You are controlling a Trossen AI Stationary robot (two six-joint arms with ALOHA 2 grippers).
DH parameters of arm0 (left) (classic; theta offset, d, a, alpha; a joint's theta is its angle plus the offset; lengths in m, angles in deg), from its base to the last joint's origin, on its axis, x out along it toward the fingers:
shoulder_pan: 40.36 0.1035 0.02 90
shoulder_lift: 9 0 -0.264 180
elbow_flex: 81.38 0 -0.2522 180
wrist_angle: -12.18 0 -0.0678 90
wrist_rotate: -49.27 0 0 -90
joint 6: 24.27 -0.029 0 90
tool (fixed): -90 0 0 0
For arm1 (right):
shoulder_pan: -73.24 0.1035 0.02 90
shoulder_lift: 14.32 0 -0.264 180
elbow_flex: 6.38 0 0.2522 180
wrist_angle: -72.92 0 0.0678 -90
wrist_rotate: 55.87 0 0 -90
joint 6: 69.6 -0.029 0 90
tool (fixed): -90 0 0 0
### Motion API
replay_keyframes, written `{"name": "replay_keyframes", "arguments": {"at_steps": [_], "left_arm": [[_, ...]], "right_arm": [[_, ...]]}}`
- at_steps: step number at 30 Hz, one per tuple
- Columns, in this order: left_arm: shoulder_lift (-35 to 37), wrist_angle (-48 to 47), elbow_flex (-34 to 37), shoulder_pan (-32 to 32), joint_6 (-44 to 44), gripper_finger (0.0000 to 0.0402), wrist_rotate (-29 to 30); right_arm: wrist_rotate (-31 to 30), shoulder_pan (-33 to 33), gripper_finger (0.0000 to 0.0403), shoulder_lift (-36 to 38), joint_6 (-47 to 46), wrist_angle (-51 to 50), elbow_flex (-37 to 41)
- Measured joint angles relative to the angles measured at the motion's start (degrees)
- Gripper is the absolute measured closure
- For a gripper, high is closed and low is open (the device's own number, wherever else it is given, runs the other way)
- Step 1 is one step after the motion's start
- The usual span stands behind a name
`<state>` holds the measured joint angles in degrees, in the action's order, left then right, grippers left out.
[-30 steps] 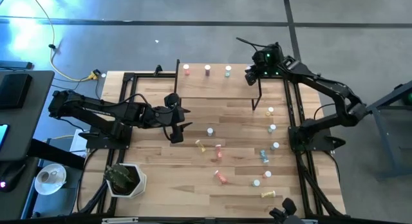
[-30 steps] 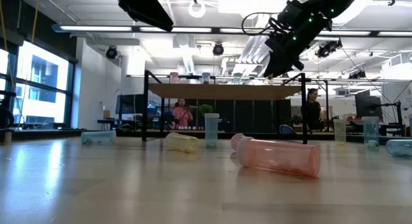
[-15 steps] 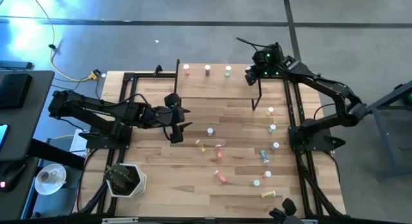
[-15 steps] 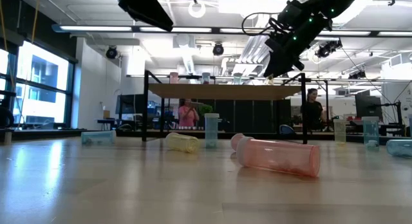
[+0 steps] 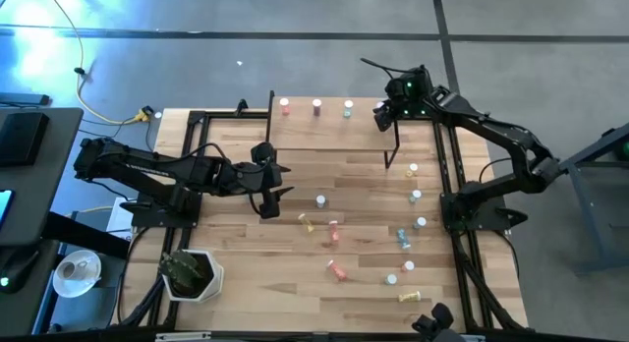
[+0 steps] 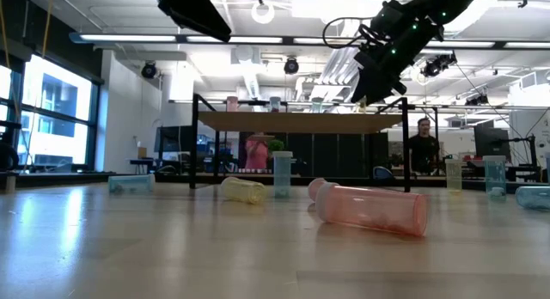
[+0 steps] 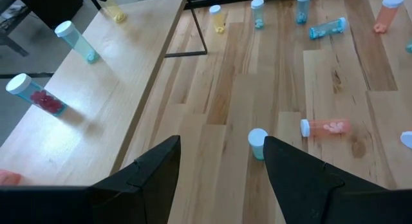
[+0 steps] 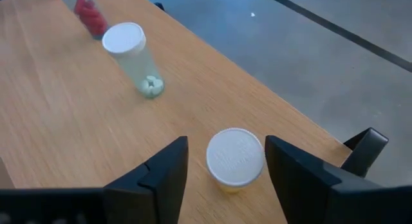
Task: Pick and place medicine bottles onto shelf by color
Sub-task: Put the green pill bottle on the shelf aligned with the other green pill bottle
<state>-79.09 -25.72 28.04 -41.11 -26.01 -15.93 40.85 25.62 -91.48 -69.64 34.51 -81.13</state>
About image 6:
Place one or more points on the long ceiling light strip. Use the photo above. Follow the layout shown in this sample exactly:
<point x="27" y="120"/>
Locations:
<point x="129" y="38"/>

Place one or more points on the large window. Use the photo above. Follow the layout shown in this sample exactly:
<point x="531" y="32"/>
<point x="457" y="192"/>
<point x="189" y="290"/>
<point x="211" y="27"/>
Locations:
<point x="56" y="131"/>

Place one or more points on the black aluminium table frame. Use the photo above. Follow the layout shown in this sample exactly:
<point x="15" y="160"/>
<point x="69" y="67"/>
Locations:
<point x="172" y="178"/>

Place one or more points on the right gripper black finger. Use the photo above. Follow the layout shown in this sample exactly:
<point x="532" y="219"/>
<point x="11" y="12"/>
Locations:
<point x="391" y="87"/>
<point x="367" y="86"/>

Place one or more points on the black computer monitor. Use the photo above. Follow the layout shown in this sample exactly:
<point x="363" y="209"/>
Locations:
<point x="490" y="142"/>
<point x="172" y="139"/>

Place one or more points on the wooden shelf black metal frame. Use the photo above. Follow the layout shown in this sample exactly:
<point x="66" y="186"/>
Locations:
<point x="301" y="123"/>

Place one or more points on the dark partition panels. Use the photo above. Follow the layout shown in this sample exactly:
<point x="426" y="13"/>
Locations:
<point x="335" y="155"/>

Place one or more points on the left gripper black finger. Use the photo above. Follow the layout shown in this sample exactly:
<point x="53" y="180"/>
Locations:
<point x="189" y="9"/>

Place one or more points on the blue pill bottle white cap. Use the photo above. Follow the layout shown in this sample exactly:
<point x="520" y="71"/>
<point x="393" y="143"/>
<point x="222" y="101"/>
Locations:
<point x="533" y="198"/>
<point x="282" y="176"/>

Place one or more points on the red pill bottle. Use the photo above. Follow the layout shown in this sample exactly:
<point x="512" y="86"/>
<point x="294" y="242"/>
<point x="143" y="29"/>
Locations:
<point x="275" y="104"/>

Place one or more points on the yellow pill bottle white cap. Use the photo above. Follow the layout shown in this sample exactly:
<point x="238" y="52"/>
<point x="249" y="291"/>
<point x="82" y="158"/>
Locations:
<point x="243" y="190"/>
<point x="363" y="106"/>
<point x="453" y="176"/>

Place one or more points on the blue chair back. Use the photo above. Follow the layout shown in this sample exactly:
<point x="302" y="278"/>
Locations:
<point x="382" y="173"/>

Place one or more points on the black equipment stand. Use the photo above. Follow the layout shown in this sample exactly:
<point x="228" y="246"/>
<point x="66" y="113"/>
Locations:
<point x="533" y="157"/>

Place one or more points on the person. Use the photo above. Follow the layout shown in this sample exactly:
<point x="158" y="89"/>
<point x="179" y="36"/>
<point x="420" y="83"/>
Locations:
<point x="423" y="150"/>
<point x="257" y="155"/>

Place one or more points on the small cardboard box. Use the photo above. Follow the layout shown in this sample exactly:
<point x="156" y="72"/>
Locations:
<point x="142" y="153"/>

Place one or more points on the small green potted tree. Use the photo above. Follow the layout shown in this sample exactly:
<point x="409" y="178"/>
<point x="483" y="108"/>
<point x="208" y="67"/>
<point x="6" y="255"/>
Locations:
<point x="276" y="145"/>

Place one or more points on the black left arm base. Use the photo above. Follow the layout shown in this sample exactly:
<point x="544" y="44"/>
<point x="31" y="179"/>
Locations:
<point x="6" y="155"/>

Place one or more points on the round white ceiling lamp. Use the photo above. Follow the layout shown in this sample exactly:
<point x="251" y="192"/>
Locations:
<point x="263" y="22"/>

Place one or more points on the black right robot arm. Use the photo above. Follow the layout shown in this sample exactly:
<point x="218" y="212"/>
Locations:
<point x="460" y="0"/>

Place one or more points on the background work desk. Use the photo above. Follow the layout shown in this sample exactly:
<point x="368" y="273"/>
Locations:
<point x="146" y="161"/>

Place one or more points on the black ceiling spotlight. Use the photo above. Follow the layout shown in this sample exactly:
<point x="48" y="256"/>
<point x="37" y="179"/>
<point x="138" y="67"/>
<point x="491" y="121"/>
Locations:
<point x="438" y="65"/>
<point x="149" y="70"/>
<point x="291" y="66"/>
<point x="477" y="100"/>

